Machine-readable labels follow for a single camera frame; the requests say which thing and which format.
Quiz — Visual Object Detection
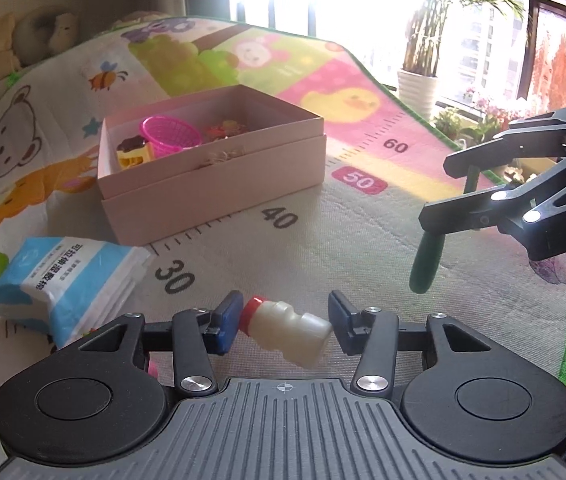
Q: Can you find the pink teal squirt toy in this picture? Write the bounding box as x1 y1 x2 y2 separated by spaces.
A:
147 360 159 378

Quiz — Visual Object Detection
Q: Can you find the green toy crank handle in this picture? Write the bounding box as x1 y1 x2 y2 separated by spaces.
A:
408 164 482 295

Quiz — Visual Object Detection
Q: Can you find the small white yogurt bottle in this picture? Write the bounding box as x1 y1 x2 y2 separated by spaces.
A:
240 296 333 368

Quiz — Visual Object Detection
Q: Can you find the blue white tissue pack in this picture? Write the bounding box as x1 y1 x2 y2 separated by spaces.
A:
0 236 154 348

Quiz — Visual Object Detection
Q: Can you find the pink yellow toy cake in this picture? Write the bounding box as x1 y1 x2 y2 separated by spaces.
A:
116 134 155 169

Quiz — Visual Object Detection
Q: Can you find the red toy camera keychain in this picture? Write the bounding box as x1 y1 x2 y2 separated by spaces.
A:
206 119 248 142

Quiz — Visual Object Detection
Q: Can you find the pink cardboard box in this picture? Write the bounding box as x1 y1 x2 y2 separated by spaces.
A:
97 84 326 246

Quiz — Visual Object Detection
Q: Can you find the potted bamboo plant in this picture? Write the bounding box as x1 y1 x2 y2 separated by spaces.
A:
398 0 524 122

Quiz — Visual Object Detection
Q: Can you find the pink plastic toy basket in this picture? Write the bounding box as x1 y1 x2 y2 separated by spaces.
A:
140 115 202 158

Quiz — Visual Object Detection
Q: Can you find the colourful cartoon play mat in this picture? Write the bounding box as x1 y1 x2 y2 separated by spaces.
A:
0 18 566 463

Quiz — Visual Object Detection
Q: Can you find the grey neck pillow bear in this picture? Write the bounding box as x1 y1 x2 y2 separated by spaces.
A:
13 6 79 66

